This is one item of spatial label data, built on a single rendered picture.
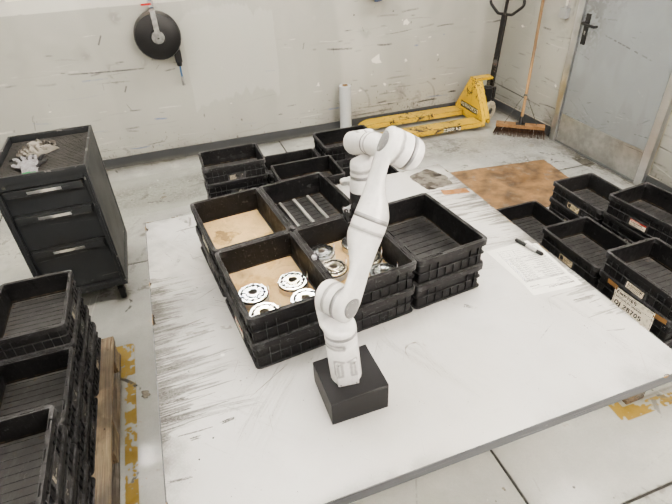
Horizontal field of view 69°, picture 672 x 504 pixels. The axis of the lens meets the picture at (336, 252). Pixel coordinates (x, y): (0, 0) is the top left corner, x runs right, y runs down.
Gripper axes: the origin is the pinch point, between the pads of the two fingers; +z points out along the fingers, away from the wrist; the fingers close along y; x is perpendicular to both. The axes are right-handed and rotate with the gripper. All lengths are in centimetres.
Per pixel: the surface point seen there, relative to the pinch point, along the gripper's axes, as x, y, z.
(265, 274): 11.6, -33.4, 17.2
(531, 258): -14, 72, 30
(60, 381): 42, -117, 62
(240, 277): 14.3, -42.0, 17.2
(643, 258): -20, 142, 52
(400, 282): -18.8, 5.0, 14.1
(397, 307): -19.4, 3.9, 24.6
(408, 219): 18.6, 32.4, 17.4
